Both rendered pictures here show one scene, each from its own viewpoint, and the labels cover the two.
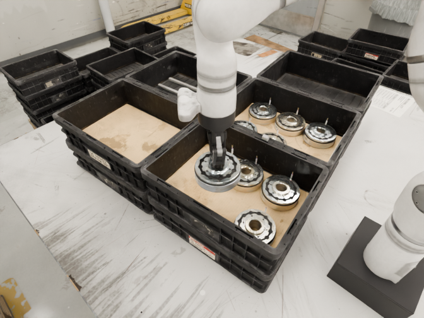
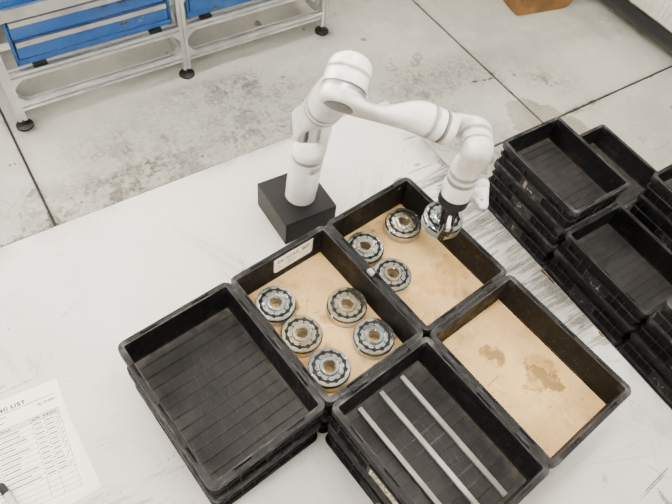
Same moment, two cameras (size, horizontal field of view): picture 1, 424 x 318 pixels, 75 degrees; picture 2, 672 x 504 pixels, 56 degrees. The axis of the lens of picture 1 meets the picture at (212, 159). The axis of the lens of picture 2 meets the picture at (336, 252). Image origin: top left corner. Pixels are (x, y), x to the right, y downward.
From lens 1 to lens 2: 1.68 m
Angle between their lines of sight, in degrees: 79
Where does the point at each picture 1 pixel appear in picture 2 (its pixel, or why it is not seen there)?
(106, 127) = (558, 414)
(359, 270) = (322, 195)
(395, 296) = not seen: hidden behind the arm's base
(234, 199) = (408, 260)
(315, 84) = (187, 433)
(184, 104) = (484, 185)
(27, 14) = not seen: outside the picture
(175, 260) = not seen: hidden behind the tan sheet
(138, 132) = (511, 389)
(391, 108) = (41, 405)
